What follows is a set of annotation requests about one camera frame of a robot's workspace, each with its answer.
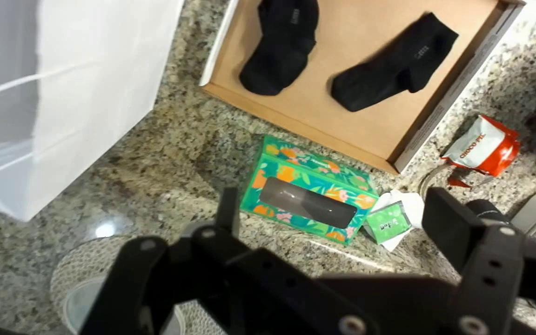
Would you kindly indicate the round woven placemat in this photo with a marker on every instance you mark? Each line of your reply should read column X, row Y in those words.
column 75, row 257

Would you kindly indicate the white packet with green label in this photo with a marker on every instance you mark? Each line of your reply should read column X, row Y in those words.
column 388, row 220

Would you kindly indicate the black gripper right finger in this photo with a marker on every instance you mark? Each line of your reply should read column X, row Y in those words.
column 492, row 279

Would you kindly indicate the green floral tissue box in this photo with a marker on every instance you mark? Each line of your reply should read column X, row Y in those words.
column 280, row 167

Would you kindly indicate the red and white snack bag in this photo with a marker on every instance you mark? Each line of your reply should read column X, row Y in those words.
column 485, row 145

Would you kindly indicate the black sock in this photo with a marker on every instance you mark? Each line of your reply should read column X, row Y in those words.
column 399, row 65
column 280, row 48

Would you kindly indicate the clear glass plate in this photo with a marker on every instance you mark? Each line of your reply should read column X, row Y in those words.
column 79, row 307

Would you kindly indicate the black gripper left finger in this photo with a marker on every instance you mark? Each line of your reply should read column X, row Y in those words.
column 139, row 279

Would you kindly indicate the shallow cardboard box tray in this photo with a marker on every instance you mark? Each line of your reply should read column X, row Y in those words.
column 368, row 117

